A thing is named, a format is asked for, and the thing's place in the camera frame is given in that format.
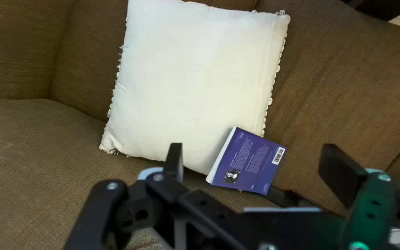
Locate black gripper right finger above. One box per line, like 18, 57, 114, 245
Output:
318, 143, 369, 211

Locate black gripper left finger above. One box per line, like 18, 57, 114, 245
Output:
161, 142, 186, 185

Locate purple paperback book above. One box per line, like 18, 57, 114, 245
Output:
204, 125, 287, 196

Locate white square pillow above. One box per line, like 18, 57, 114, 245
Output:
97, 0, 292, 177

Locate brown fabric sofa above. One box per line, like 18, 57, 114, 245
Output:
0, 0, 400, 250

